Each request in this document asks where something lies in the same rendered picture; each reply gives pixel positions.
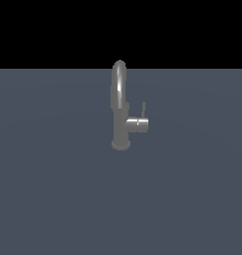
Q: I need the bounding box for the grey faucet lever handle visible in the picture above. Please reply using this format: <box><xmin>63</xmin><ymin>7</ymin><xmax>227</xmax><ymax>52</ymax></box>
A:
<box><xmin>136</xmin><ymin>101</ymin><xmax>150</xmax><ymax>133</ymax></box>

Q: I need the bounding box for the grey metal faucet body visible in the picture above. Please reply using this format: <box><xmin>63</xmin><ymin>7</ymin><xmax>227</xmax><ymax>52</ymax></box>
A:
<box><xmin>110</xmin><ymin>59</ymin><xmax>139</xmax><ymax>150</ymax></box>

